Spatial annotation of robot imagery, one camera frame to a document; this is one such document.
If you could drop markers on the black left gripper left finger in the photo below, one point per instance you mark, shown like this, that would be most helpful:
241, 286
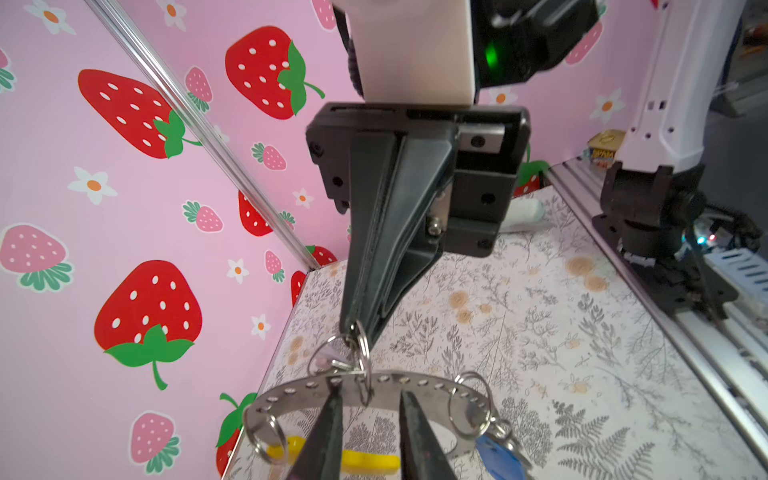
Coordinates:
321, 455

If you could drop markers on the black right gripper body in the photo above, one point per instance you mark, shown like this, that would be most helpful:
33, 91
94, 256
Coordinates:
490, 147

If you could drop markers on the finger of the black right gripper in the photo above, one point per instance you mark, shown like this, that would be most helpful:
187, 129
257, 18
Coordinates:
372, 158
406, 250

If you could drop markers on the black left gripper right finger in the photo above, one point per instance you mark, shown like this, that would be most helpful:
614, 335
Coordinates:
422, 457

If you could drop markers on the metal keyring with yellow tag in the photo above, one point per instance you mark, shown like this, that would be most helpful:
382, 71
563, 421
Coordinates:
459, 410

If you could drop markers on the key with blue tag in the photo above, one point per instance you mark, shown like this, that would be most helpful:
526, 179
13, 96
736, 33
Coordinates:
502, 457

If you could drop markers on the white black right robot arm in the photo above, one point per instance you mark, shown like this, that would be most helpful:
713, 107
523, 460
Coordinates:
649, 68

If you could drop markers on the white plastic case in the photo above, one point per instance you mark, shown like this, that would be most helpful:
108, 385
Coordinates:
524, 215

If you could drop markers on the spam tin can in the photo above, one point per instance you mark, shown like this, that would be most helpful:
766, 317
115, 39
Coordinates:
603, 147

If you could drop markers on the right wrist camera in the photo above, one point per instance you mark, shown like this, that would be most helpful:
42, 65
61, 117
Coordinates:
413, 52

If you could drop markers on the aluminium corner post right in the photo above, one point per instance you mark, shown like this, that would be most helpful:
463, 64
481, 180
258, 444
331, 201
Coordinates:
119, 24

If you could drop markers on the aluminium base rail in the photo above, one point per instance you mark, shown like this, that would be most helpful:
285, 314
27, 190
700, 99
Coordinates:
711, 303

